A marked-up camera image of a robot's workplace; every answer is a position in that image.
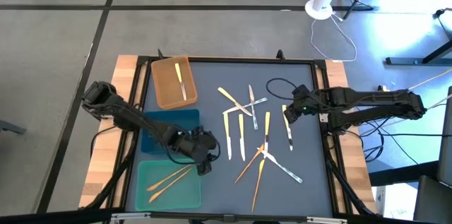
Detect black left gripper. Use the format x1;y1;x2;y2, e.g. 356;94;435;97
174;130;218;177

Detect cream handled table knife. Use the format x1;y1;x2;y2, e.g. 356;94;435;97
174;62;188;102
237;113;247;163
216;86;254;117
263;111;272;160
281;104;294;152
222;112;233;161

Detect silver knife teal marbled handle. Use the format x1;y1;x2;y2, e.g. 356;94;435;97
261;148;304;184
247;83;259;131
222;97;268;115

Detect dark blue plastic bin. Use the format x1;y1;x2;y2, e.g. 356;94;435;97
140;109;201;155

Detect teal plastic bin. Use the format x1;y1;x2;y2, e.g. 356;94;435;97
134;158;202;212

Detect orange plastic bin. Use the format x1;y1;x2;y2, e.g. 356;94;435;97
150;54;198;111

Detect wooden table side board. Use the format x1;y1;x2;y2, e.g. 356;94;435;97
323;59;378;215
79;54;139;209

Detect black T-shaped desk foot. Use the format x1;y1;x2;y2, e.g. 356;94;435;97
384;38;452;66

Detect black floor beam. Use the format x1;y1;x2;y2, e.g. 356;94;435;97
368;160;439;187

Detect white floor sign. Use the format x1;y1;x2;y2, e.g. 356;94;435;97
376;184;420;222

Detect grey panel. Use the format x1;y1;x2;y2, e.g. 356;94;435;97
436;86;452;187

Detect black lamp stand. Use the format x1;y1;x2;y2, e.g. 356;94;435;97
433;7;452;41

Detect grey floor object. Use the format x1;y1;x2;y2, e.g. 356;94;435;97
0;119;28;136

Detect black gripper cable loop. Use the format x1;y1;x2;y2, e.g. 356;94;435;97
265;77;299;102

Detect white fan cable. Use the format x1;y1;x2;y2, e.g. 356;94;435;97
309;12;358;64

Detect silver rail bracket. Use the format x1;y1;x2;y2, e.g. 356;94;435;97
111;212;152;222
306;216;349;224

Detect black floor cables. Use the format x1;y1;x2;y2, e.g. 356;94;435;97
359;117;452;165

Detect yellow floor cable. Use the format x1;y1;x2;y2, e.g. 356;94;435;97
409;68;452;90

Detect white floor cable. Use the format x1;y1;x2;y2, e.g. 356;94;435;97
359;93;452;136

